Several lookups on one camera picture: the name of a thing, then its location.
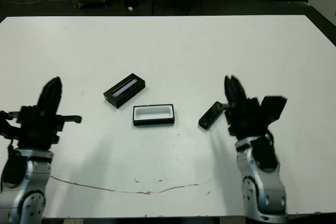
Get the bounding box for black slim camera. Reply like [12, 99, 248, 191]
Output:
[198, 101, 226, 130]

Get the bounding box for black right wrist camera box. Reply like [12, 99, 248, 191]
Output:
[259, 95, 287, 125]

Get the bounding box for black box with white insert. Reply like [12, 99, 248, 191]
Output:
[132, 103, 176, 127]

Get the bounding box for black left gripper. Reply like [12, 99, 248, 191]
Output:
[5, 77, 82, 154]

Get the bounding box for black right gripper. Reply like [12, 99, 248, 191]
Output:
[222, 75, 270, 141]

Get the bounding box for black box lid with window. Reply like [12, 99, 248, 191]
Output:
[103, 72, 146, 109]

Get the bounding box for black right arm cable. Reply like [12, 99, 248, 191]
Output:
[264, 126, 276, 146]

